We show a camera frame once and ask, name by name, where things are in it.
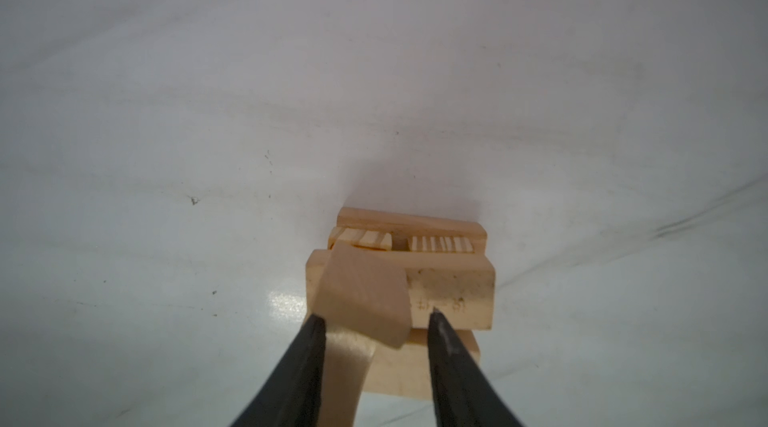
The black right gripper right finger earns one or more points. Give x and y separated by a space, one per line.
462 395

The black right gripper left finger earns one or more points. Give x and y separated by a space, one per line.
291 396

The plain wood block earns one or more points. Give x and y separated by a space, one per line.
405 226
461 286

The wood arch block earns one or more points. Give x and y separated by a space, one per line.
364 300

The printed monkey wood block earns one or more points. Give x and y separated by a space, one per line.
440 244

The engraved long wood block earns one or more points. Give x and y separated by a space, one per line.
403 372

